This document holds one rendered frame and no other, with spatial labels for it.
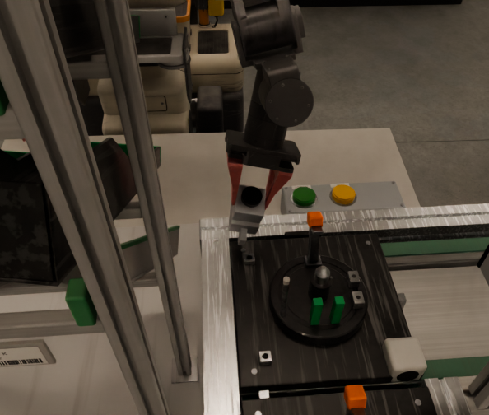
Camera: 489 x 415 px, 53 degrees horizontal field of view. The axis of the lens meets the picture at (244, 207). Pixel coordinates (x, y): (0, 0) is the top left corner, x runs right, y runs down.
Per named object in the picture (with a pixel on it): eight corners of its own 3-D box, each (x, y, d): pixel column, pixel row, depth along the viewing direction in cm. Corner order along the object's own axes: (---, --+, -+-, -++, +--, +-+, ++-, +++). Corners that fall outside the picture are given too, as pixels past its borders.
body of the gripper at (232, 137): (298, 169, 67) (312, 116, 64) (225, 156, 66) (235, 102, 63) (291, 152, 73) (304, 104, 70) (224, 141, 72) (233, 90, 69)
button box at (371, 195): (280, 208, 94) (281, 184, 89) (388, 202, 95) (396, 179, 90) (284, 236, 89) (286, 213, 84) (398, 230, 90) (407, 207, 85)
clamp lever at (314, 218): (305, 256, 74) (306, 211, 70) (318, 255, 74) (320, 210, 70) (309, 269, 71) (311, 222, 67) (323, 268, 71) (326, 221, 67)
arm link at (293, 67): (295, 2, 63) (230, 20, 63) (315, 10, 53) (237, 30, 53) (310, 93, 68) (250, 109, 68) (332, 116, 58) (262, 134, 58)
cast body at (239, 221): (231, 193, 78) (239, 173, 72) (258, 198, 79) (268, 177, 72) (226, 243, 75) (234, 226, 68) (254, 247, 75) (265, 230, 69)
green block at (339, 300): (328, 316, 68) (333, 296, 64) (337, 315, 68) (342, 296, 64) (330, 324, 67) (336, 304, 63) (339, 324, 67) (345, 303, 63)
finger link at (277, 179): (281, 221, 70) (297, 160, 67) (232, 213, 69) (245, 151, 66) (275, 201, 77) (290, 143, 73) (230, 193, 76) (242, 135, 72)
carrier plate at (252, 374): (230, 249, 81) (230, 240, 79) (374, 240, 82) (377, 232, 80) (239, 394, 64) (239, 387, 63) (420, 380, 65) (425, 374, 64)
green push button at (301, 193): (291, 194, 89) (291, 186, 87) (312, 193, 89) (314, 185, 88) (293, 210, 86) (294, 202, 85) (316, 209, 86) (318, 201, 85)
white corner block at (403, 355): (378, 352, 68) (384, 337, 65) (410, 349, 69) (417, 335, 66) (387, 384, 65) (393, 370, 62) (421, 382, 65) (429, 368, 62)
